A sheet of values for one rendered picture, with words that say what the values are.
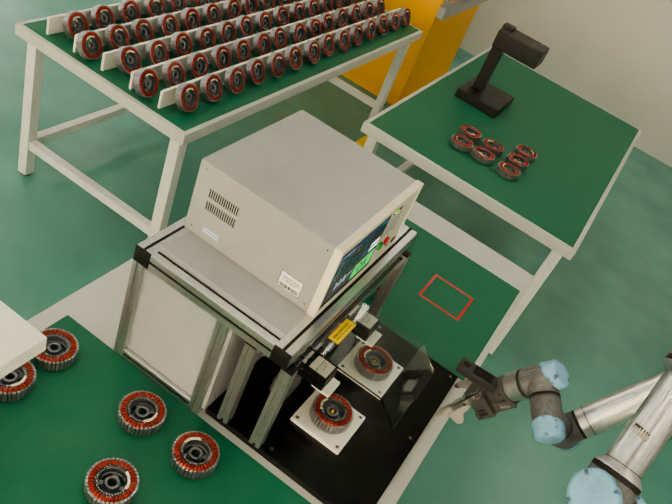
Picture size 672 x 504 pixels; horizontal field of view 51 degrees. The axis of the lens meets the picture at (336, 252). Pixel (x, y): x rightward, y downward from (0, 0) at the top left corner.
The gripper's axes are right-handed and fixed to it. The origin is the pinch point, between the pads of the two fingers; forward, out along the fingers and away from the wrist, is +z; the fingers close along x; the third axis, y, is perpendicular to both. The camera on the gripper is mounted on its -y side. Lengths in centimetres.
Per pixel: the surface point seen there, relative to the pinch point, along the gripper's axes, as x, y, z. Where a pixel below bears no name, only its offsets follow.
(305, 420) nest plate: -30.0, -19.1, 18.5
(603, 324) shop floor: 220, 89, 46
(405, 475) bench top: -21.9, 7.1, 7.1
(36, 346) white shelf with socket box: -87, -71, 1
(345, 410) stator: -22.2, -15.1, 12.2
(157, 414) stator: -56, -43, 32
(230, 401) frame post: -45, -36, 20
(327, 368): -24.0, -28.1, 7.6
